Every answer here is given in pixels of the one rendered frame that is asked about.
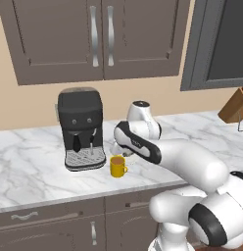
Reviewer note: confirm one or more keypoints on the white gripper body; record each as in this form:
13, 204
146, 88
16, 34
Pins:
115, 149

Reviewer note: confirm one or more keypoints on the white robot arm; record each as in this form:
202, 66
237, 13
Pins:
188, 160

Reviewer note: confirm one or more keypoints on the yellow coffee mug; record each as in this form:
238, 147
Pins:
117, 169

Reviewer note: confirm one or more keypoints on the black coffee machine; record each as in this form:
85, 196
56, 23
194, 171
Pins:
80, 112

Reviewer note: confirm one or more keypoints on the brown drawer front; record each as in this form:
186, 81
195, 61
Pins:
139, 197
58, 214

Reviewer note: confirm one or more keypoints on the brown base cupboard door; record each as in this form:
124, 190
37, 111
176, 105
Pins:
130, 230
45, 237

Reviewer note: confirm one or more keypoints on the wooden knife block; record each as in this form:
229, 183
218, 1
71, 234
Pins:
233, 109

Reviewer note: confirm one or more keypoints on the dark grey framed window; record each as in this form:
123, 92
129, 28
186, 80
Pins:
221, 42

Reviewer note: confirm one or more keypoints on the brown wall cupboard door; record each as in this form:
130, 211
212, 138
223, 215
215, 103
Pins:
51, 39
143, 36

